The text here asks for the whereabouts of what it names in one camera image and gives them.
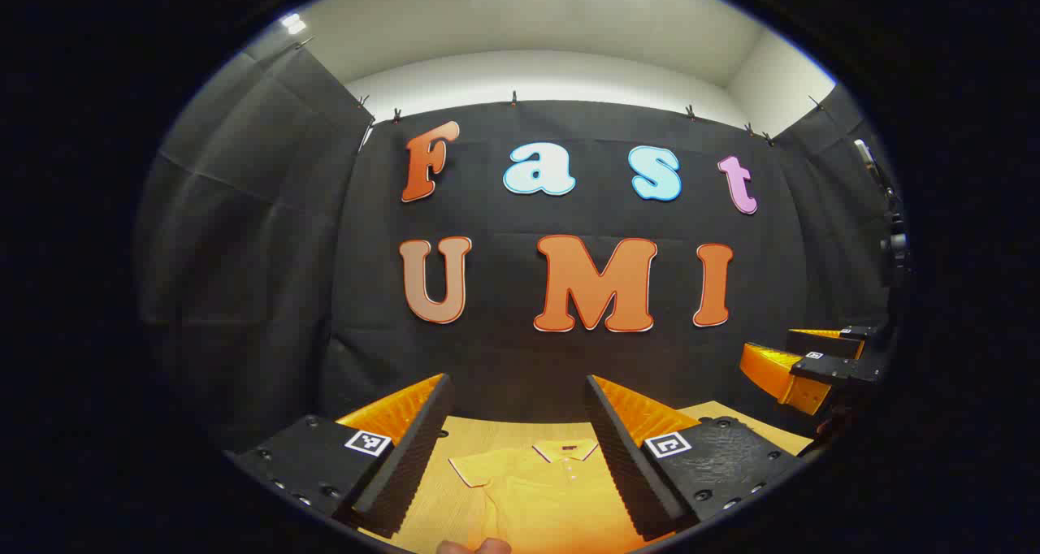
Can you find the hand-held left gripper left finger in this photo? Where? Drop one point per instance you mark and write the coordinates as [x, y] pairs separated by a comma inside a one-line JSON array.
[[410, 465]]

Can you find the orange T-shirt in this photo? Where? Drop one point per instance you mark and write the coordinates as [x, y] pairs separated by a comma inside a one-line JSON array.
[[544, 497]]

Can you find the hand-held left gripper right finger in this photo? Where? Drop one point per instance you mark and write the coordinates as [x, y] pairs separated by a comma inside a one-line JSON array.
[[630, 465]]

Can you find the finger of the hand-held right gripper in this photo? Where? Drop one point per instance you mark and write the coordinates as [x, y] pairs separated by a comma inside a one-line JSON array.
[[825, 343], [837, 369]]

